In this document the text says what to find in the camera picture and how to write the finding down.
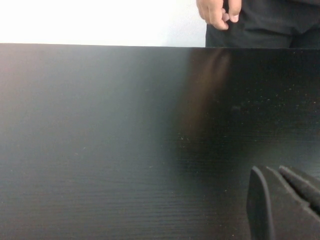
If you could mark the person torso in black clothes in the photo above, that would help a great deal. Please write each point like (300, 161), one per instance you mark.
(270, 27)

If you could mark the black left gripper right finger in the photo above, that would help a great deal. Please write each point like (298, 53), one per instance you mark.
(305, 187)

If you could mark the person right hand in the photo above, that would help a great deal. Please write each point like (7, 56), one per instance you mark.
(212, 12)

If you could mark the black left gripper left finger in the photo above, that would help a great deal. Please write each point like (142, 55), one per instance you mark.
(280, 215)

